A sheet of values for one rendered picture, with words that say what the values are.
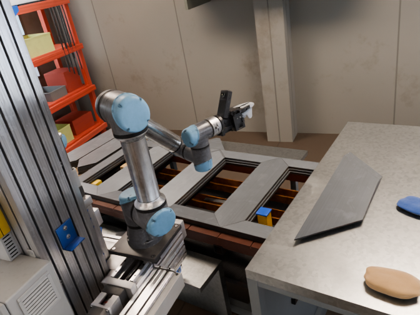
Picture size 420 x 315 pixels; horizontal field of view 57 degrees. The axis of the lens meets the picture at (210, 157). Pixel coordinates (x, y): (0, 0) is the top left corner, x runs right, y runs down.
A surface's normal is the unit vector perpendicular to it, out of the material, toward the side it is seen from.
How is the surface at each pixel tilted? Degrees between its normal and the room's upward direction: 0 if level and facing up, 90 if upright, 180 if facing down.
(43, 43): 90
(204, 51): 90
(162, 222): 98
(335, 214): 0
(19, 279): 0
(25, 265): 0
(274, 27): 90
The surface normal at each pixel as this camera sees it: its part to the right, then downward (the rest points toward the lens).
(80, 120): 0.89, 0.07
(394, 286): -0.21, -0.78
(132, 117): 0.61, 0.13
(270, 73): -0.40, 0.47
